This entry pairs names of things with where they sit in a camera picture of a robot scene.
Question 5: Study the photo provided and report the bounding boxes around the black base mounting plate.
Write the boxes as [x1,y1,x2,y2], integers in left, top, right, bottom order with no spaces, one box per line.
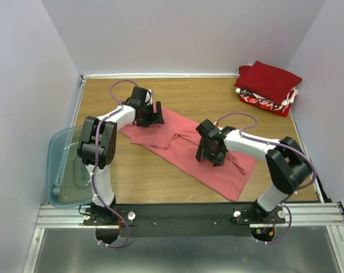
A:
[82,202,285,242]

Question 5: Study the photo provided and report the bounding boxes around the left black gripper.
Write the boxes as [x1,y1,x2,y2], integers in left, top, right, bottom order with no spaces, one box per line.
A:
[136,101,164,126]

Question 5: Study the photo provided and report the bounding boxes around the folded dark red t-shirt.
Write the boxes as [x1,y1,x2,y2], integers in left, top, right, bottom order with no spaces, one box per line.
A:
[235,61,302,104]

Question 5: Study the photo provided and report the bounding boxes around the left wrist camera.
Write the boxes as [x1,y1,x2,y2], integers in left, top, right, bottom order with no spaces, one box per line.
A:
[145,89,154,105]

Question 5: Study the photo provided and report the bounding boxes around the pink t-shirt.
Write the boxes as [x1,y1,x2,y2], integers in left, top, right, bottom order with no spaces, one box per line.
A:
[121,107,256,201]

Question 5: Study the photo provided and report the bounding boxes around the folded red white printed t-shirt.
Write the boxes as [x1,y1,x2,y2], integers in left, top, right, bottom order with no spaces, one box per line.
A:
[235,88,298,117]

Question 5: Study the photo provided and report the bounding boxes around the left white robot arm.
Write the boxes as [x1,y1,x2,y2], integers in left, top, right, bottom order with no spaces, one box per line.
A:
[77,86,164,225]

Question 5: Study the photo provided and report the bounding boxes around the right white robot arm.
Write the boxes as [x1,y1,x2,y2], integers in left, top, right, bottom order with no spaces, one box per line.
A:
[196,119,317,223]

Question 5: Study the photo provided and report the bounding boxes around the blue plastic bin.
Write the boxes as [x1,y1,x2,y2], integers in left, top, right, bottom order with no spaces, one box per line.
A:
[46,126,92,208]

